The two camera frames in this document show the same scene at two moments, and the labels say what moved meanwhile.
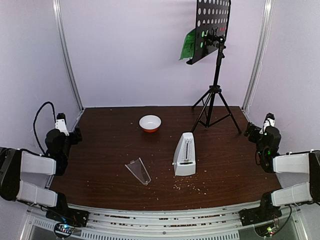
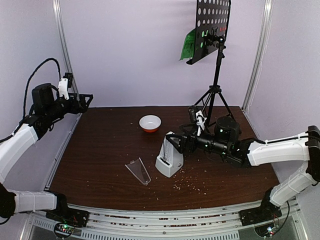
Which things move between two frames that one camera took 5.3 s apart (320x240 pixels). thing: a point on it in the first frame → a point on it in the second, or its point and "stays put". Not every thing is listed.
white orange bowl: x=150 y=123 stays put
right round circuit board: x=266 y=230 stays put
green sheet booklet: x=189 y=45 stays put
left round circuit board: x=64 y=230 stays put
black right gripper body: x=250 y=130 → x=186 y=143
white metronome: x=184 y=161 → x=170 y=159
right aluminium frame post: x=261 y=48 stays put
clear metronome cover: x=138 y=168 stays put
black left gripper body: x=74 y=139 → x=73 y=108
